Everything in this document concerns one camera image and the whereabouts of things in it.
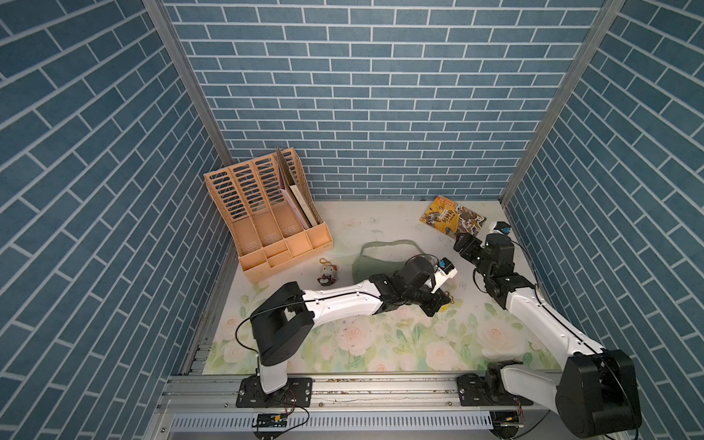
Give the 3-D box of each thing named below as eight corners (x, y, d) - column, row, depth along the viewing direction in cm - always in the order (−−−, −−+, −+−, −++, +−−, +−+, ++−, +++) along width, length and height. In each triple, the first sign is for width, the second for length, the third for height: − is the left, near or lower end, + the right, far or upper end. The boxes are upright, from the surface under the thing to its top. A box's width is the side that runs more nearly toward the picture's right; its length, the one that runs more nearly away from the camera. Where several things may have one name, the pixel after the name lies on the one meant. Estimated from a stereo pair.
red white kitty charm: (317, 286, 95) (316, 281, 93) (320, 263, 102) (319, 258, 99) (336, 286, 95) (335, 281, 93) (338, 263, 102) (337, 258, 99)
